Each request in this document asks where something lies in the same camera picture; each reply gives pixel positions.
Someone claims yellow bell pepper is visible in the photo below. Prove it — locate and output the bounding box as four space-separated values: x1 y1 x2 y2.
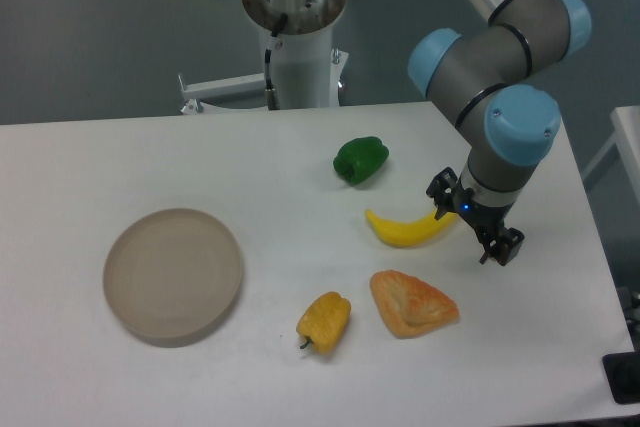
296 291 351 354

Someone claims beige round plate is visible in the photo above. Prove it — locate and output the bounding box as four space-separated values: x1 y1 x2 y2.
102 208 244 348

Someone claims yellow banana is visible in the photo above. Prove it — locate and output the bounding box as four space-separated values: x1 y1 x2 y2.
365 209 458 248

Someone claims black cable on pedestal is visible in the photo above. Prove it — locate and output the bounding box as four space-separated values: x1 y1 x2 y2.
262 13 289 111

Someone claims white side table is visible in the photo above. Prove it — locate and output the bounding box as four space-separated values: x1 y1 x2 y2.
580 105 639 198

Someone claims black device at table edge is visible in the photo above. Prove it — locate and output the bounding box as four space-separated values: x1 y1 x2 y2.
602 352 639 405

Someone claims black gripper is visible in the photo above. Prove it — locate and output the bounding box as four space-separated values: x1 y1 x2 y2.
426 167 525 266

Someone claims green bell pepper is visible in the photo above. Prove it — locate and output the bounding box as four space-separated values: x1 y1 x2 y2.
333 136 389 186

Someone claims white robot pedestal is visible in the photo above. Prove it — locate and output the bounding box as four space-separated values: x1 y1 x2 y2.
180 0 349 115

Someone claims orange triangular pastry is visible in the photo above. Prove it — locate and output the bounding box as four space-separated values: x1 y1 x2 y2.
369 270 460 339

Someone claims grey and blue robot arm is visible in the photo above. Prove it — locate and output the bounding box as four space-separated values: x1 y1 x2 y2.
242 0 591 264

